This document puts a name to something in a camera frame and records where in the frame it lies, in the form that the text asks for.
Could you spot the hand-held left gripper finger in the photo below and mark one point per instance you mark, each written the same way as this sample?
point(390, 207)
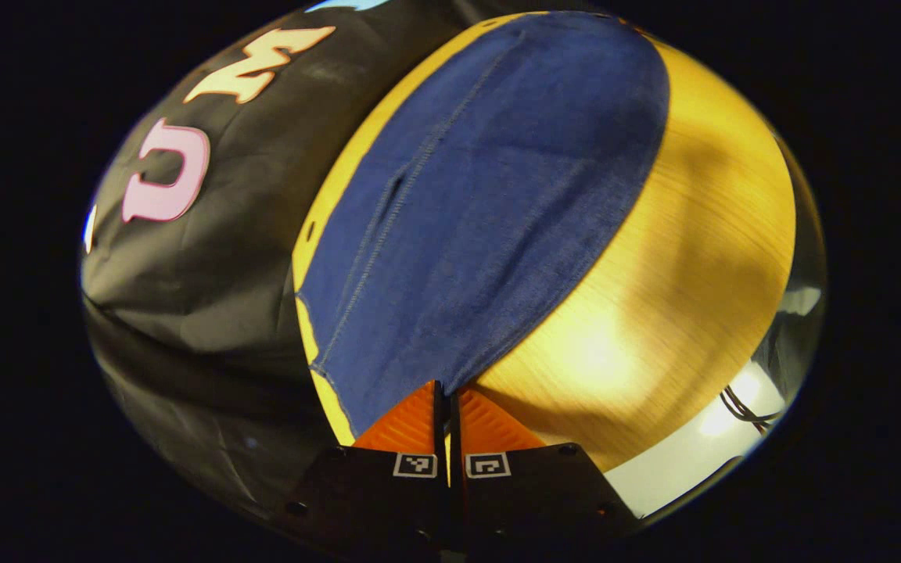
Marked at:
point(455, 430)
point(438, 430)

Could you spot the blue denim jeans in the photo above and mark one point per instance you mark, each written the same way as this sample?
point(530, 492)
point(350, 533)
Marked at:
point(482, 219)

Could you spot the black backdrop cloth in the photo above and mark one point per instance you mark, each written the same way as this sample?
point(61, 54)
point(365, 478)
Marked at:
point(224, 297)

